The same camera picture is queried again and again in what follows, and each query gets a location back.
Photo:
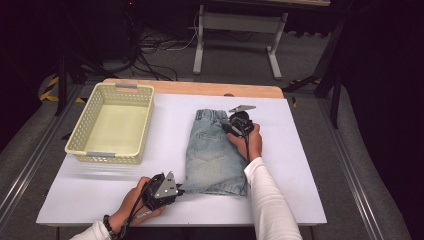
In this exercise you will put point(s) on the person's right hand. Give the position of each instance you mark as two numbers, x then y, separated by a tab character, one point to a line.
255	145

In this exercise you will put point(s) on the person's left hand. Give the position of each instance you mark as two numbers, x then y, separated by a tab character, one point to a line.
130	206

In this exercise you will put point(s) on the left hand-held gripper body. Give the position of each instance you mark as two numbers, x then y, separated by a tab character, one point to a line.
165	190

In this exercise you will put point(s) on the aluminium floor rail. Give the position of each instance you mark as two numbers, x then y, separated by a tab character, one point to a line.
353	173
33	160

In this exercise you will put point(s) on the white metal table frame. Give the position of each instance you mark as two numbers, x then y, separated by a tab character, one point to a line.
240	21

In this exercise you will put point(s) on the black stand with slanted legs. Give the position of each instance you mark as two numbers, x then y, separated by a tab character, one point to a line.
61	83

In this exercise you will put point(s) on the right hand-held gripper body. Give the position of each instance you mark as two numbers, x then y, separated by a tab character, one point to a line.
240	125

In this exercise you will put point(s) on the dark curtain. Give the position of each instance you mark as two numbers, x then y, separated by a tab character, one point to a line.
390	100

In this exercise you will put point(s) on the pale yellow plastic basket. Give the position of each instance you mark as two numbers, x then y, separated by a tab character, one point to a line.
113	126

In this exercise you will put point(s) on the light blue denim shorts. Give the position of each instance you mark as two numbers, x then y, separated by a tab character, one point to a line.
213	160

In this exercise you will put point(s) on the black stand with tall post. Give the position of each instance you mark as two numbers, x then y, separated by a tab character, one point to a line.
335	100

